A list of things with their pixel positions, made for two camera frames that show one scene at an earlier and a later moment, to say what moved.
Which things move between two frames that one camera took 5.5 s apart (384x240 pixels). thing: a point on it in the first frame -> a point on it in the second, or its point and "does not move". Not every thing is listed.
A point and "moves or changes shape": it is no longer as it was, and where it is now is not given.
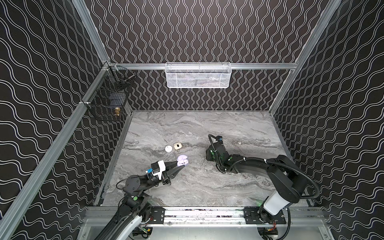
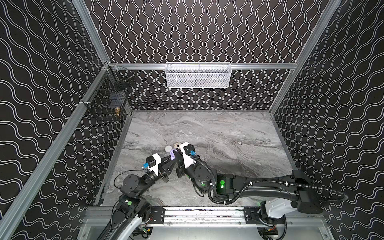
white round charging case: (168, 148) does not move
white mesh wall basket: (196, 75) does not move
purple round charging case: (182, 160) moves or changes shape
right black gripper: (214, 154) -> (180, 162)
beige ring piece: (177, 146) does not move
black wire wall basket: (106, 100) does not move
